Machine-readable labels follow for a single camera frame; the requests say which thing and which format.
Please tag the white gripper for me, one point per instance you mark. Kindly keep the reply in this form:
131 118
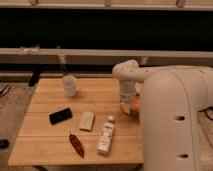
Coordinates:
127 95

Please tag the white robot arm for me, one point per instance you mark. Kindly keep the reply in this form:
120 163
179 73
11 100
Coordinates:
170 99

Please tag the beige rectangular block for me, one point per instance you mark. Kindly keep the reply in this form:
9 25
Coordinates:
86 121

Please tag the clear plastic cup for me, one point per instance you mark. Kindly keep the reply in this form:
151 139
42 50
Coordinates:
69 83

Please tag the white lotion bottle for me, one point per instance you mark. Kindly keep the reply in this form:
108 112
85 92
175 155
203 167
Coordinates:
106 136

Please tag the black rectangular phone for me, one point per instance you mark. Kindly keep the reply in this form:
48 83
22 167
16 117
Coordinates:
60 116

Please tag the black table leg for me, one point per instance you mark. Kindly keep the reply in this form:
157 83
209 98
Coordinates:
35 76

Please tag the black object on floor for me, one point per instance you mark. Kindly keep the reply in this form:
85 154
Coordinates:
4 143

